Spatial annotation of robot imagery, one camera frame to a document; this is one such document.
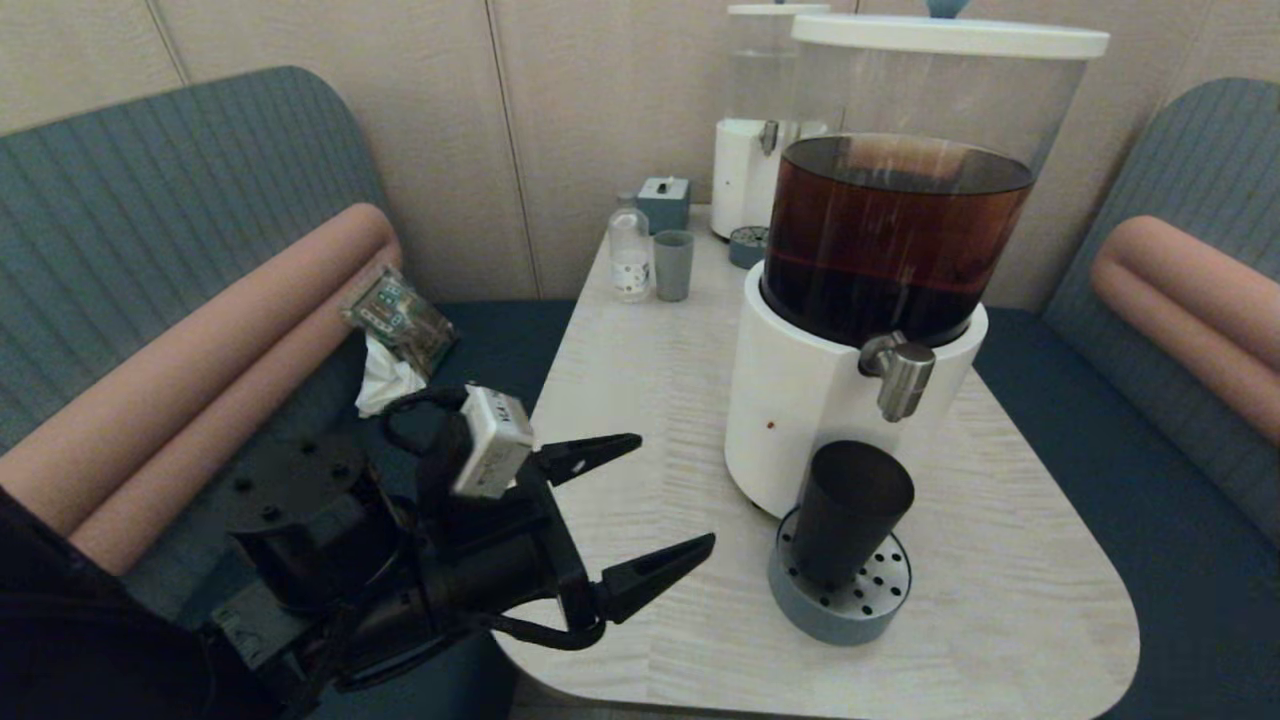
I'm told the large blue-grey perforated drip tray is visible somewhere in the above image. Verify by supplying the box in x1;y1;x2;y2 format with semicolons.
768;505;912;646

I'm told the pink bolster cushion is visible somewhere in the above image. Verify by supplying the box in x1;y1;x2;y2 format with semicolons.
1088;216;1280;447
0;203;404;576

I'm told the clear plastic bottle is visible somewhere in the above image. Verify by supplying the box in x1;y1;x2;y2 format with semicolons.
609;193;654;303

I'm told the small blue-grey drip tray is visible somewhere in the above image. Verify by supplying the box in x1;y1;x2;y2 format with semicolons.
727;226;771;270

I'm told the green printed snack packet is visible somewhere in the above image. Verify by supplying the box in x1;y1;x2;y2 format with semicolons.
343;264;462;379

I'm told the teal ribbed sofa bench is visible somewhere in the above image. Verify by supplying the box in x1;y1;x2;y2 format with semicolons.
970;78;1280;720
0;66;581;720

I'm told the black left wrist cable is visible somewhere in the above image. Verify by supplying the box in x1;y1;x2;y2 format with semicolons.
380;387;471;457

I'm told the metal dispenser tap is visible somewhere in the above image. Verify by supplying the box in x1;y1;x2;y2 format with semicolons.
858;332;937;423

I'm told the small clear water dispenser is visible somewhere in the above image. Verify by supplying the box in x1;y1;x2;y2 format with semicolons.
711;0;831;243

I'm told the grey-blue cup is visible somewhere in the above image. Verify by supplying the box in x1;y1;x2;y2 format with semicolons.
654;230;695;302

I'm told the dark brown plastic cup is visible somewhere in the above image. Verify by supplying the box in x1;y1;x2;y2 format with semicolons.
792;441;915;589

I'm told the crumpled white tissue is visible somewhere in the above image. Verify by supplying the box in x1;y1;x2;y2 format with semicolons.
356;333;429;419

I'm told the blue-grey tissue box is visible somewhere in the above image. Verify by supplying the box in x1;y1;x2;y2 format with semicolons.
637;177;692;235

